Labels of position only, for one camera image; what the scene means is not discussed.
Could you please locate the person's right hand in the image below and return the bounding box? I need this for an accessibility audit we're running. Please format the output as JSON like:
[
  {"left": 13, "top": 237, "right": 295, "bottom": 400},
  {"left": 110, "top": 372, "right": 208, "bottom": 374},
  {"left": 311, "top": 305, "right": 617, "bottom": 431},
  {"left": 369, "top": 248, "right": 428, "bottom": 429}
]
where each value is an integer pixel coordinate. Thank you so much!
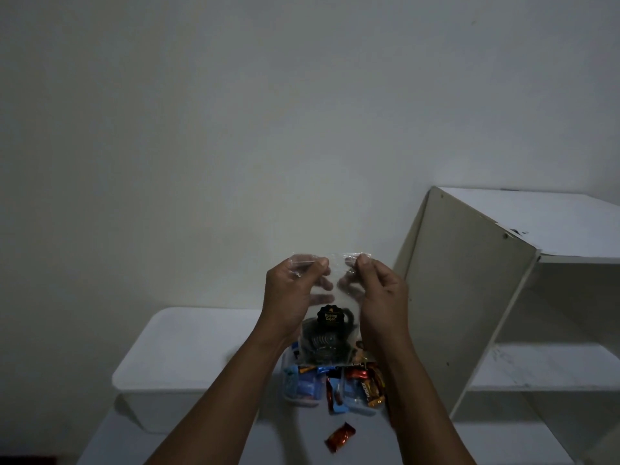
[{"left": 337, "top": 253, "right": 413, "bottom": 365}]

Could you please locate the person's left hand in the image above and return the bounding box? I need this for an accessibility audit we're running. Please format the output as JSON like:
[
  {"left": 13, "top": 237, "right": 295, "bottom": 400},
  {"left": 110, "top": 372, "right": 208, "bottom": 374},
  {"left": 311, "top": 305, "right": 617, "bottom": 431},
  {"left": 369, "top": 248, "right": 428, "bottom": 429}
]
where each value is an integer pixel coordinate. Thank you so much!
[{"left": 260, "top": 256, "right": 335, "bottom": 353}]

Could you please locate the clear bag of grey snacks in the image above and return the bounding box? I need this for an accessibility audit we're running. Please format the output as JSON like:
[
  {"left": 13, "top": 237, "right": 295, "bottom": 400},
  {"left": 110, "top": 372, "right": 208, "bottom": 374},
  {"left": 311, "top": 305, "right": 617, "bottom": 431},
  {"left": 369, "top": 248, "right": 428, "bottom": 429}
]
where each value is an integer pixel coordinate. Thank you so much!
[{"left": 288, "top": 251, "right": 375, "bottom": 369}]

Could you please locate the pile of candies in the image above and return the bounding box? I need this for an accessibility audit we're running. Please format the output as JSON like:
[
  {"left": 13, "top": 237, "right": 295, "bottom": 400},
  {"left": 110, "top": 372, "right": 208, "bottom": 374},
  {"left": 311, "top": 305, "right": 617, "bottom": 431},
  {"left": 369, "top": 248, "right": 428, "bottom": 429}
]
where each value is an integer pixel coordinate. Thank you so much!
[{"left": 282, "top": 358, "right": 389, "bottom": 418}]

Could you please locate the white plastic storage bin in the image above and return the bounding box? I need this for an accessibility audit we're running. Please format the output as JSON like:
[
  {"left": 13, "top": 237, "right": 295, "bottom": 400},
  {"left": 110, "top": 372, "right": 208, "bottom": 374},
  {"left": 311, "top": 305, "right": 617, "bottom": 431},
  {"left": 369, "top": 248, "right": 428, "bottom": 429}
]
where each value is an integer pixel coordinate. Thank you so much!
[{"left": 110, "top": 306, "right": 266, "bottom": 435}]

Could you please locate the red candy wrapper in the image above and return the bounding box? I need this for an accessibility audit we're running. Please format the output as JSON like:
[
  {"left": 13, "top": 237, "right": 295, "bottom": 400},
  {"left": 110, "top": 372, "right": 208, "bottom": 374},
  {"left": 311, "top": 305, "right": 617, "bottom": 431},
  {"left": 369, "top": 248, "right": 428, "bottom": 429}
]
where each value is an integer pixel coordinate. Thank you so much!
[{"left": 324, "top": 422, "right": 357, "bottom": 455}]

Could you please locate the person's left forearm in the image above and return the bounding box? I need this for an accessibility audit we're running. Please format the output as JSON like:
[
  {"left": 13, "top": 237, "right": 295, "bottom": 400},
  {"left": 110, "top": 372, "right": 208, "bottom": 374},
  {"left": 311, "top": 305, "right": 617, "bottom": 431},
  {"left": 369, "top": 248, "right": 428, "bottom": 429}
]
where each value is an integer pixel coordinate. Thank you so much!
[{"left": 145, "top": 333, "right": 287, "bottom": 465}]

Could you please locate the person's right forearm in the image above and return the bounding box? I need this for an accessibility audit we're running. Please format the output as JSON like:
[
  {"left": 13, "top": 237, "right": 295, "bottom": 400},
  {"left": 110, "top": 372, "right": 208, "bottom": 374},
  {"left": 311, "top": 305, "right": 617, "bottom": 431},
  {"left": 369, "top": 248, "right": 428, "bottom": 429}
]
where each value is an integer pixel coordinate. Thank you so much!
[{"left": 385, "top": 353, "right": 477, "bottom": 465}]

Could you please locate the white shelf unit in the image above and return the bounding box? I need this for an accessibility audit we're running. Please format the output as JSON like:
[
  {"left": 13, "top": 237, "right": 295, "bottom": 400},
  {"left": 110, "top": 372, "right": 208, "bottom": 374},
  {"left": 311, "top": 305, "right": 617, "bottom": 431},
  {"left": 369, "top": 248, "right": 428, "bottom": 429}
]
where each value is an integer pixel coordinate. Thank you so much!
[{"left": 392, "top": 186, "right": 620, "bottom": 452}]

